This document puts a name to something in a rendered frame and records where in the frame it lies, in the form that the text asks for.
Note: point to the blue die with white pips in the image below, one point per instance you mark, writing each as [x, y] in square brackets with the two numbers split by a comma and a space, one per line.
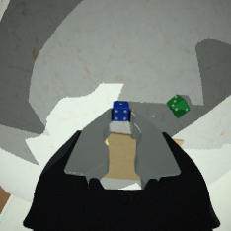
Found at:
[120, 111]

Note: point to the green die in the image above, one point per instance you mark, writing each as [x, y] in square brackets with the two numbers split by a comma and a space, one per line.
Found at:
[178, 106]

